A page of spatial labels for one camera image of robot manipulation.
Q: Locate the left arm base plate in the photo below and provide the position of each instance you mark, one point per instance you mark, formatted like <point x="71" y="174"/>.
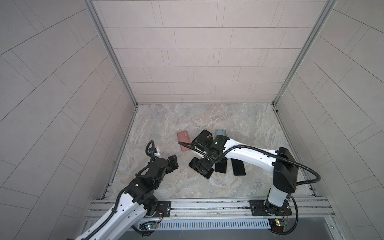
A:
<point x="161" y="210"/>

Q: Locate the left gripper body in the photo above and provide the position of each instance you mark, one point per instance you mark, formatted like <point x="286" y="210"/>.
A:
<point x="170" y="169"/>

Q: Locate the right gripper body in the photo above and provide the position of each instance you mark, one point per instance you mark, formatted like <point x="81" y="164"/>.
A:
<point x="205" y="163"/>

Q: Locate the left circuit board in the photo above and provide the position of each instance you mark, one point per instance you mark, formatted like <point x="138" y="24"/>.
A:
<point x="149" y="226"/>

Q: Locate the pink phone case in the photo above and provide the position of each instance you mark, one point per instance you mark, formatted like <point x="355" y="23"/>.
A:
<point x="184" y="137"/>

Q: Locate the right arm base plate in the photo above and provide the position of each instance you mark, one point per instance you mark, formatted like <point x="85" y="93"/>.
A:
<point x="258" y="207"/>

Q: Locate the purple-edged black phone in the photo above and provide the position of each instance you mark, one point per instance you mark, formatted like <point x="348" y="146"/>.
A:
<point x="203" y="166"/>

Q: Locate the middle black phone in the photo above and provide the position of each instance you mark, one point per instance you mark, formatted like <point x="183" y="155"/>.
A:
<point x="221" y="167"/>

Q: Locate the circuit board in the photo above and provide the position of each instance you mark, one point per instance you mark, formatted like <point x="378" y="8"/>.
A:
<point x="278" y="225"/>
<point x="149" y="226"/>

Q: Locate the ventilation grille strip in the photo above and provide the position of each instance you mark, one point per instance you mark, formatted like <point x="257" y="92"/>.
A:
<point x="211" y="224"/>

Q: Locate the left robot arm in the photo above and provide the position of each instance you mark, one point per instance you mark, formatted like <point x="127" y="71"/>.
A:
<point x="133" y="202"/>

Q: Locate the right circuit board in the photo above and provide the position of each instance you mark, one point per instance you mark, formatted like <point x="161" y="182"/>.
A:
<point x="278" y="225"/>

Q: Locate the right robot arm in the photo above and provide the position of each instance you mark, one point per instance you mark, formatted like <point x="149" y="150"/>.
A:
<point x="280" y="163"/>

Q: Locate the light blue phone case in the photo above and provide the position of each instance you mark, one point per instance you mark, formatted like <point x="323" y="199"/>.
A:
<point x="220" y="132"/>

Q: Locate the right black phone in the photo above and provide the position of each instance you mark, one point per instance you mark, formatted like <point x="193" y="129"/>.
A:
<point x="238" y="167"/>

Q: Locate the aluminium mounting rail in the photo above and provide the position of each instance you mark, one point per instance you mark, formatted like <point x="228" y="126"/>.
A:
<point x="182" y="209"/>

